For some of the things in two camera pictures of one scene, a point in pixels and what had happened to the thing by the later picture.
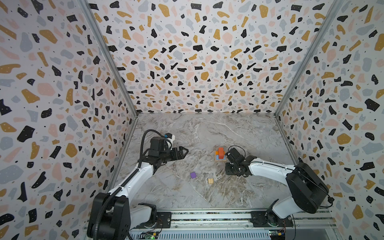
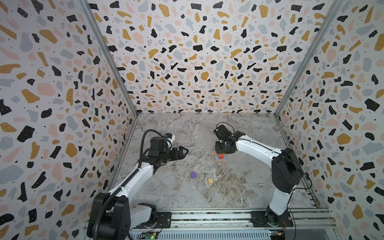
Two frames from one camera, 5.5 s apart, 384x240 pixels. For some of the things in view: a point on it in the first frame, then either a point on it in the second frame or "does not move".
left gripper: x=180 y=155 does not move
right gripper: x=234 y=157 → x=225 y=145
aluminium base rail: x=231 y=224 does not move
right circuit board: x=277 y=234 does not move
